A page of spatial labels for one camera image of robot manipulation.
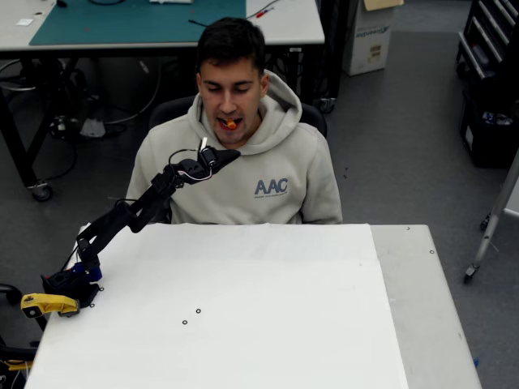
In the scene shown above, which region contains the black chair armrest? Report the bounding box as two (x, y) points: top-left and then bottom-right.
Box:
(0, 283), (24, 306)

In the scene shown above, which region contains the green cutting mat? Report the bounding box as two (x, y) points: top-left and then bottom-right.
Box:
(28, 0), (247, 46)

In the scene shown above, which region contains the man in beige hoodie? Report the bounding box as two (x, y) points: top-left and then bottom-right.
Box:
(126, 16), (344, 226)

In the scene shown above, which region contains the small wrist camera board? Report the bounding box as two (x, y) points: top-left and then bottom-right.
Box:
(199, 137), (217, 164)

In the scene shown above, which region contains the yellow handled tool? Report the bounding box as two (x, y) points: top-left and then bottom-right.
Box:
(2, 358), (33, 372)

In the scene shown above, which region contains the grey hoop cable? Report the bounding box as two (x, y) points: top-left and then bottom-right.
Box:
(0, 59), (38, 92)

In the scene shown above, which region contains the grey workbench with black frame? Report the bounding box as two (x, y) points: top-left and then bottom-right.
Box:
(0, 0), (326, 203)

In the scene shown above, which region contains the brown cardboard flap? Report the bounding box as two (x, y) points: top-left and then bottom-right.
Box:
(362, 0), (405, 11)

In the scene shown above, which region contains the large white paper sheet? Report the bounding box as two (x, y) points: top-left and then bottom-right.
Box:
(24, 223), (410, 389)

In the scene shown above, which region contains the red pen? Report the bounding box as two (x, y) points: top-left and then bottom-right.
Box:
(245, 5), (277, 20)

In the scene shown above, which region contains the yellow spring clamp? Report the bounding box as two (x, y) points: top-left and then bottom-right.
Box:
(20, 293), (81, 319)

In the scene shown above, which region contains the white cloth on floor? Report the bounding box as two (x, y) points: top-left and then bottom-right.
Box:
(79, 117), (107, 138)

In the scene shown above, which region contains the grey metal stand leg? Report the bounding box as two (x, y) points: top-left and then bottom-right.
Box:
(464, 145), (519, 284)

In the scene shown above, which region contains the black drawer cabinet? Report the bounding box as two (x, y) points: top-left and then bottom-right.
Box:
(456, 0), (519, 82)

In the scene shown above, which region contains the white carton box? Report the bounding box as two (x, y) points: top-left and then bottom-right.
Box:
(341, 0), (397, 77)

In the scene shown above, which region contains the white and red wire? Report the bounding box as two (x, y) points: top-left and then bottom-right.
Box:
(178, 169), (214, 182)

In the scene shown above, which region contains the black camera cable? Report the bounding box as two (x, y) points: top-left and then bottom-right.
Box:
(167, 148), (200, 166)

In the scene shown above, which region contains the black storage crate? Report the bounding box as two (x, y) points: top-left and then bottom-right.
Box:
(459, 87), (519, 169)

